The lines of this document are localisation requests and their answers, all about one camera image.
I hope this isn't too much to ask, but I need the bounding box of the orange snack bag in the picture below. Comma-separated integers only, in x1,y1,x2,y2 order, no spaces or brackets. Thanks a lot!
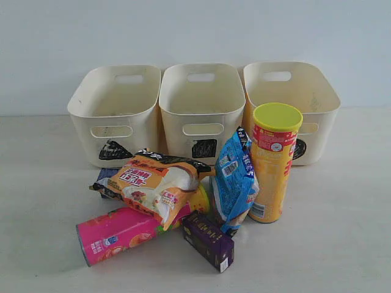
90,148,215,231

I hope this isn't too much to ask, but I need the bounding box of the blue snack bag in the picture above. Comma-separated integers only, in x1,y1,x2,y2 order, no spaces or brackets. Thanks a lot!
210,127,260,237

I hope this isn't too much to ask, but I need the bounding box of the pink chips can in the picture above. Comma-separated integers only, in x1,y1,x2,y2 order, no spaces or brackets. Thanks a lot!
76,184,211,267

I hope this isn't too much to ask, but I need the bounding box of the middle cream plastic bin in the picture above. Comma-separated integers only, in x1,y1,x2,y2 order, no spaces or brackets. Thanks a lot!
159,63,246,165

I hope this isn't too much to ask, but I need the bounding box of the cream plastic bin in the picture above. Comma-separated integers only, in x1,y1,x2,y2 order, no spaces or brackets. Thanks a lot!
67,65,161,168
242,62,341,166
159,63,246,165

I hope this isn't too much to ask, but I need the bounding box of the yellow chips can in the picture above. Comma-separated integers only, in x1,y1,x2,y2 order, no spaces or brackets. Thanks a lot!
249,103,303,223

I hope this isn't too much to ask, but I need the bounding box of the left cream plastic bin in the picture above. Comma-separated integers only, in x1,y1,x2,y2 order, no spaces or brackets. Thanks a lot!
67,65,161,168

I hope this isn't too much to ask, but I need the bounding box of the purple small box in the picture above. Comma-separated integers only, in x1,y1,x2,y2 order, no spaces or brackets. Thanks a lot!
182,211,235,273

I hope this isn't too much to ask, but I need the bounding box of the blue white milk carton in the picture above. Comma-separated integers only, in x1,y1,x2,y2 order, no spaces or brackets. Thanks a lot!
97,168,119,199

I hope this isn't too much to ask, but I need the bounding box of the right cream plastic bin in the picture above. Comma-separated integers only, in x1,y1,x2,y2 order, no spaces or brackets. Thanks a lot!
242,62,341,166

